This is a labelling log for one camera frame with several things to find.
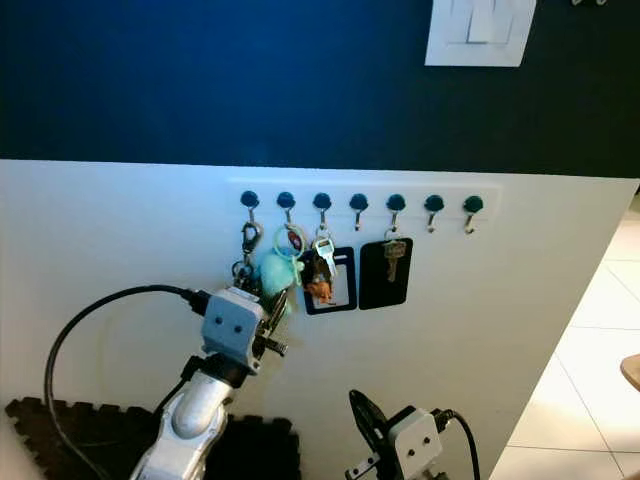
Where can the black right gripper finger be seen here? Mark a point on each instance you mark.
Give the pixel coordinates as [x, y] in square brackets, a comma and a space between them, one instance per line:
[368, 420]

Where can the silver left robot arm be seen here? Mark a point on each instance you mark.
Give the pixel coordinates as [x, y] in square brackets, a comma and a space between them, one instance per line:
[195, 420]

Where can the silver key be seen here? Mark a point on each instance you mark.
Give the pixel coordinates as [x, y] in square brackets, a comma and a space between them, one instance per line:
[325, 258]

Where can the black framed photo tag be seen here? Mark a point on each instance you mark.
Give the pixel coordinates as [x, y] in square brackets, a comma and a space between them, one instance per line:
[346, 282]

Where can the black card tag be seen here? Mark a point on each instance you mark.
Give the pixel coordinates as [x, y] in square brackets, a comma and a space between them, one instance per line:
[382, 288]

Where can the brass key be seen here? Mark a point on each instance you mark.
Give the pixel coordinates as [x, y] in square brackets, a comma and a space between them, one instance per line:
[394, 256]

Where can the dark brown foam mat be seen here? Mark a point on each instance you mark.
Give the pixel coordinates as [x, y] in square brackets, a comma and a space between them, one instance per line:
[60, 445]

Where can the round wooden stool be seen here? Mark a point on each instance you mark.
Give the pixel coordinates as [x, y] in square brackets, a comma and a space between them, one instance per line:
[631, 372]

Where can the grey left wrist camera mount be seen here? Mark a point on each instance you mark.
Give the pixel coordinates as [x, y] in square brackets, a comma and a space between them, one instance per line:
[235, 325]

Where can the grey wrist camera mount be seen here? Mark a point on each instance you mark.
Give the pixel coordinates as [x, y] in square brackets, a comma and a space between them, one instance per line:
[420, 442]
[235, 325]

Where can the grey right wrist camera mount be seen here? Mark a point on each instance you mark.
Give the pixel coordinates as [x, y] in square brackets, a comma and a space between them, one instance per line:
[420, 442]

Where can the white wall key rack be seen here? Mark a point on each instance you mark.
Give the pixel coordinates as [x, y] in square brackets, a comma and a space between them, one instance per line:
[365, 192]

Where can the white light switch plate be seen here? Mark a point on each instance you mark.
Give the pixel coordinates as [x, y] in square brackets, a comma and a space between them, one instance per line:
[480, 40]

